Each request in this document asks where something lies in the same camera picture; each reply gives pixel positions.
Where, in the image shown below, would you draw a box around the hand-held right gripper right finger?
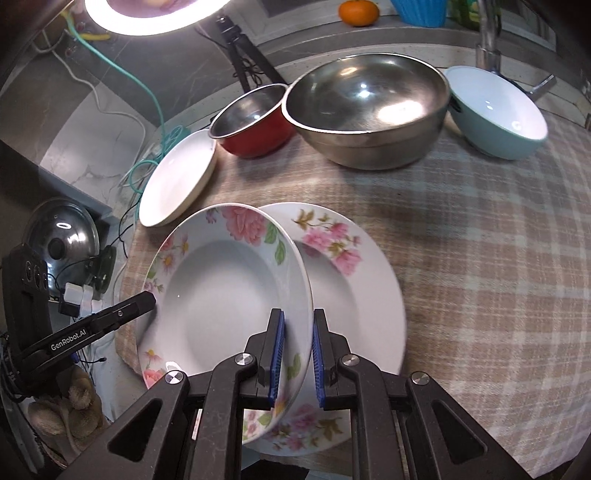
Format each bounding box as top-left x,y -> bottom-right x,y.
311,308 -> 532,480

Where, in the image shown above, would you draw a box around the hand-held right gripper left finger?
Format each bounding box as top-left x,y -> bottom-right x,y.
55,308 -> 287,480

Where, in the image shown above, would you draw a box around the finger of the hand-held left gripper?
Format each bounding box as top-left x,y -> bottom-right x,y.
92,291 -> 157,334

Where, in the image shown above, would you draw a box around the wide floral plate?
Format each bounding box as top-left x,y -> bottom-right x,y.
252,202 -> 407,457

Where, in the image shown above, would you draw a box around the deep floral plate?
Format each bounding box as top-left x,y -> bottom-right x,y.
137,203 -> 315,455

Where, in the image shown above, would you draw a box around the plain white plate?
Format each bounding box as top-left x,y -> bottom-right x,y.
139,129 -> 218,228

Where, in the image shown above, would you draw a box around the red steel-lined bowl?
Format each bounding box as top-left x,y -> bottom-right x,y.
209,84 -> 298,159

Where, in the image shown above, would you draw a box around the large steel bowl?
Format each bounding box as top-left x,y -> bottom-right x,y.
281,53 -> 451,171

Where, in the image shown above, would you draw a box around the light blue bowl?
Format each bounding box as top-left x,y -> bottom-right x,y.
445,65 -> 549,161

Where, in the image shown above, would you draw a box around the white power plugs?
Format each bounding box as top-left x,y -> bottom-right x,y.
59,284 -> 105,319

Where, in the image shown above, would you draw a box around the beige fuzzy cloth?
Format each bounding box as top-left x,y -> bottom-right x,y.
25,367 -> 105,441

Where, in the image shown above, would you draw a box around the steel pot lid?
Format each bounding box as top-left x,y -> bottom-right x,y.
22,198 -> 100,296

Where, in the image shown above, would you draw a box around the checked table cloth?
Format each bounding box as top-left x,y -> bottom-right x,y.
115,44 -> 591,478

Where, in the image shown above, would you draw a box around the black chair legs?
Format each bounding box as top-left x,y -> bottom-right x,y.
196,16 -> 289,95

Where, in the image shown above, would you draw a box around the chrome faucet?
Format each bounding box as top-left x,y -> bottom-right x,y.
475,0 -> 557,100

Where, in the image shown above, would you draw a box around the orange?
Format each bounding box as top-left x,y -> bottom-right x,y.
338,0 -> 380,27

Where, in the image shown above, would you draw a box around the blue fluted cup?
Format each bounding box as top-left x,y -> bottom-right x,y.
390,0 -> 448,27

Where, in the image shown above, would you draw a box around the green dish soap bottle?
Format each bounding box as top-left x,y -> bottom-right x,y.
450,0 -> 481,31

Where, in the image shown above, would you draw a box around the white cable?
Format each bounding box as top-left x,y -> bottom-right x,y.
34,34 -> 148,178

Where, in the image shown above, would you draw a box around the teal cable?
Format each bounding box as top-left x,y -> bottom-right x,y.
65,18 -> 190,195

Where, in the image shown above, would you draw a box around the ring light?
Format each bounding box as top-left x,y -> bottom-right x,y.
84,0 -> 232,36

